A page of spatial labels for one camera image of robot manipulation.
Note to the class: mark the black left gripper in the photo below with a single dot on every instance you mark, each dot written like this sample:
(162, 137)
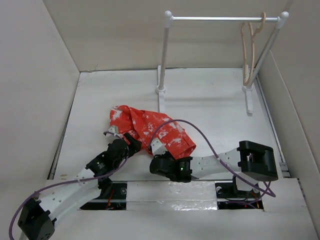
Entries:
(133, 146)

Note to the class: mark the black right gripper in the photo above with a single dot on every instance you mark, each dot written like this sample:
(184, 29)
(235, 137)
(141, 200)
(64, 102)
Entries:
(166, 153)

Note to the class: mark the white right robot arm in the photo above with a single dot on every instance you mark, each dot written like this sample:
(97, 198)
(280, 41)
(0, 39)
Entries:
(253, 162)

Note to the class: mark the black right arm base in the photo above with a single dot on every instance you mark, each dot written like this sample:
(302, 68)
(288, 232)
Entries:
(230, 198)

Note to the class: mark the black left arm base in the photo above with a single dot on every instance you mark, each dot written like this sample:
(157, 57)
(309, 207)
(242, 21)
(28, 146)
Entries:
(113, 200)

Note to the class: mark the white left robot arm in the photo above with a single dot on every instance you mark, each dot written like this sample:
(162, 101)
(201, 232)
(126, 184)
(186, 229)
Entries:
(39, 217)

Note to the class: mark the wooden clothes hanger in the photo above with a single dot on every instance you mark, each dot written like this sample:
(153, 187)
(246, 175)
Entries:
(249, 59)

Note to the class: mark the white clothes rack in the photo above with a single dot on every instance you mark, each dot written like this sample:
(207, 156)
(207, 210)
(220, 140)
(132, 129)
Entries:
(256, 21)

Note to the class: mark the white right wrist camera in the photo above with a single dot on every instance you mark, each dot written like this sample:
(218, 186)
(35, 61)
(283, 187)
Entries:
(157, 147)

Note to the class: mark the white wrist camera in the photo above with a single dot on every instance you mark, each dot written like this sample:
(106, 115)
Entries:
(157, 147)
(111, 132)

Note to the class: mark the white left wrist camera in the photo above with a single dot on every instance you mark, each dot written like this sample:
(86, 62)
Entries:
(111, 132)

